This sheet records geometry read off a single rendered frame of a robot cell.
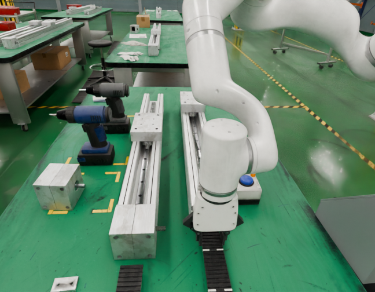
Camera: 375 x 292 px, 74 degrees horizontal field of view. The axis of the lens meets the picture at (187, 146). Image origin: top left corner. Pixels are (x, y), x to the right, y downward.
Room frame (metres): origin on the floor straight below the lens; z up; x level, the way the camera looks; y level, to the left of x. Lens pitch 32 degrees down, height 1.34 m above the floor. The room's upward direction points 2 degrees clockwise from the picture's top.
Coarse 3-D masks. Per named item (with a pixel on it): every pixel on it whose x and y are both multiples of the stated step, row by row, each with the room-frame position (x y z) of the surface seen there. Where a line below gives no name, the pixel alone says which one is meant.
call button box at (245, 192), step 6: (246, 174) 0.63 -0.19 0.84; (240, 186) 0.58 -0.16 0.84; (246, 186) 0.58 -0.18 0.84; (252, 186) 0.58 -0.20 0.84; (258, 186) 0.58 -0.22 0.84; (240, 192) 0.56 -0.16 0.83; (246, 192) 0.56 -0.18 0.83; (252, 192) 0.56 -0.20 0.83; (258, 192) 0.56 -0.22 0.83; (240, 198) 0.56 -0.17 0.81; (246, 198) 0.56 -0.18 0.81; (252, 198) 0.56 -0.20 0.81; (258, 198) 0.56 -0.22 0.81; (240, 204) 0.56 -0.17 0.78; (246, 204) 0.56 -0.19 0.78; (252, 204) 0.56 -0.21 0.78; (258, 204) 0.56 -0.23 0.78
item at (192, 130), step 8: (184, 112) 1.03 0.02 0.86; (200, 112) 1.04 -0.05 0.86; (184, 120) 0.96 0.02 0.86; (192, 120) 1.02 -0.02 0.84; (200, 120) 0.96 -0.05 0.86; (184, 128) 0.89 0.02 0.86; (192, 128) 0.94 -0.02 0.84; (200, 128) 0.93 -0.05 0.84; (184, 136) 0.83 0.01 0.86; (192, 136) 0.89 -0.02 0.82; (200, 136) 0.89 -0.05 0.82; (184, 144) 0.82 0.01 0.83; (192, 144) 0.77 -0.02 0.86; (200, 144) 0.83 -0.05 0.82; (184, 152) 0.80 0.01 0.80; (192, 152) 0.71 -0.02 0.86; (200, 152) 0.76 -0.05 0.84; (192, 160) 0.66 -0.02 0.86; (192, 168) 0.63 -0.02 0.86; (192, 176) 0.58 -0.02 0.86; (192, 184) 0.55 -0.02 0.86; (192, 192) 0.51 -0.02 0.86; (192, 200) 0.48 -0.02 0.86; (192, 208) 0.47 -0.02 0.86
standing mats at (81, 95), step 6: (114, 42) 7.14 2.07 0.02; (114, 48) 6.43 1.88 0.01; (96, 72) 4.38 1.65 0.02; (102, 72) 4.41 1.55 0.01; (108, 72) 4.42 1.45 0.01; (84, 84) 3.78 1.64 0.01; (90, 84) 3.78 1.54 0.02; (78, 96) 3.26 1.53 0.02; (84, 96) 3.28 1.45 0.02; (72, 102) 3.06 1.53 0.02; (78, 102) 3.07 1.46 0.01
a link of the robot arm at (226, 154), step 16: (208, 128) 0.41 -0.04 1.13; (224, 128) 0.40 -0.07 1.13; (240, 128) 0.41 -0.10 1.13; (208, 144) 0.39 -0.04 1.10; (224, 144) 0.37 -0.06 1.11; (240, 144) 0.38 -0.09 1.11; (208, 160) 0.38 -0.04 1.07; (224, 160) 0.37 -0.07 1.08; (240, 160) 0.38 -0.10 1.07; (208, 176) 0.38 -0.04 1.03; (224, 176) 0.37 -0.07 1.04; (240, 176) 0.39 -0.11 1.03; (224, 192) 0.37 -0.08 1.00
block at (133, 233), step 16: (128, 208) 0.44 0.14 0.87; (144, 208) 0.44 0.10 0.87; (112, 224) 0.39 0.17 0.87; (128, 224) 0.39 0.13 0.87; (144, 224) 0.39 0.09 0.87; (112, 240) 0.36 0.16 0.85; (128, 240) 0.36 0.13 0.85; (144, 240) 0.37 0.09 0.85; (128, 256) 0.36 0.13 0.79; (144, 256) 0.37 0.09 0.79
